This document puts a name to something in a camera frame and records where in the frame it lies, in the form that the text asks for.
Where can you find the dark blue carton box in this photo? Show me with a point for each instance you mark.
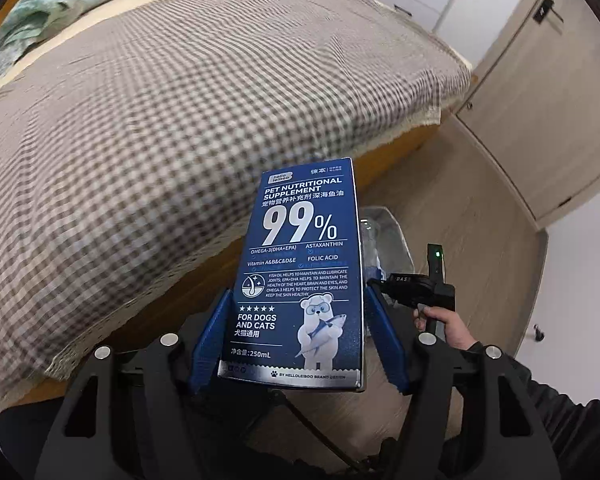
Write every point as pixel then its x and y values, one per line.
pixel 300 260

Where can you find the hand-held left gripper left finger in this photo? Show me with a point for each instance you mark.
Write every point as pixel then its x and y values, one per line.
pixel 210 345

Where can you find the person's right forearm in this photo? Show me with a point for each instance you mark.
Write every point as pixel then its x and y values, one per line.
pixel 545 380

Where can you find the person's left leg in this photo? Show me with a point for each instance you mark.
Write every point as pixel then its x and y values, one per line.
pixel 20 435

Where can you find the person's right hand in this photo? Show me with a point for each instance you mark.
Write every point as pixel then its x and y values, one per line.
pixel 452 327

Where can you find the green floral quilt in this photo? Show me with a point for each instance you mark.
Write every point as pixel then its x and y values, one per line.
pixel 35 20

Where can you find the brown checked blanket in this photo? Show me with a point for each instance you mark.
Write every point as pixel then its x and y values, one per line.
pixel 180 135

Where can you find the wooden bed frame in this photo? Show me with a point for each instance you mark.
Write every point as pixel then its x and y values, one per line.
pixel 390 150

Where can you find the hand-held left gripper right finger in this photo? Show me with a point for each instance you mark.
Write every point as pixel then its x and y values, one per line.
pixel 385 330

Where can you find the beige door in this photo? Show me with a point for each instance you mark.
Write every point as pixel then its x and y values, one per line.
pixel 545 125

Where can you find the black door stop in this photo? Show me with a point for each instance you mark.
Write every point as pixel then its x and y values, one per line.
pixel 539 334

